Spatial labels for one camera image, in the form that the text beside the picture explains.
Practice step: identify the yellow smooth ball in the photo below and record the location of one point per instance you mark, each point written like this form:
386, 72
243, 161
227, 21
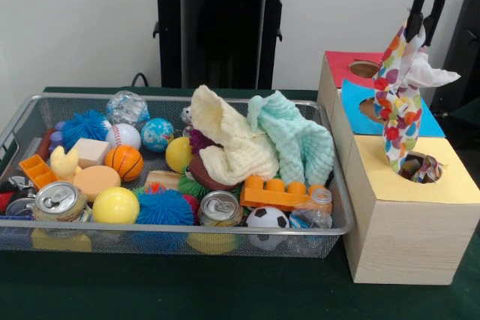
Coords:
115, 205

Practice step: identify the cream waffle cloth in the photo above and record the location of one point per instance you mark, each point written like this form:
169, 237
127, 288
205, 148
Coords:
232, 155

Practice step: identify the black and white soccer ball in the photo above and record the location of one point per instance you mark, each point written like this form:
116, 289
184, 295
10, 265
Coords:
267, 217

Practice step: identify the wooden box with three holes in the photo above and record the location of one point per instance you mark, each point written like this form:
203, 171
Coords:
405, 237

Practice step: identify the orange toy basketball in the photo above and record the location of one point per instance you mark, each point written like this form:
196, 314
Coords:
124, 162

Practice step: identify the black upright panel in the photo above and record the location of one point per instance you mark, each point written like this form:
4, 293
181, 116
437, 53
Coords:
465, 54

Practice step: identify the dark green side table cloth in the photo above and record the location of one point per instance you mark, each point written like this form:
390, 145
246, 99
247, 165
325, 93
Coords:
470, 110

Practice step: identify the blue spiky rubber ball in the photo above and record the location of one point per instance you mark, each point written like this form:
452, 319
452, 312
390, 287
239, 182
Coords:
164, 207
84, 127

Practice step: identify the white toy baseball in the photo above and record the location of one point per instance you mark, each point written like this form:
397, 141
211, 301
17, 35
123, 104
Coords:
123, 136

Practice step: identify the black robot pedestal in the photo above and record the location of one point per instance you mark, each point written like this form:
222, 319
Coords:
225, 35

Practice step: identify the orange toy building block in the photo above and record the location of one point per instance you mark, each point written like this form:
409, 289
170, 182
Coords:
268, 196

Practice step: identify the light teal waffle cloth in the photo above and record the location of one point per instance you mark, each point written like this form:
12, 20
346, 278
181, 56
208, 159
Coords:
300, 140

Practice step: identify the red white blue cloth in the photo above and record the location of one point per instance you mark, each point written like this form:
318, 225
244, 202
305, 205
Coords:
399, 117

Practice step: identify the blue and green globe ball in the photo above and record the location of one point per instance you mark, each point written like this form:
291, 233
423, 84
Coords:
157, 134

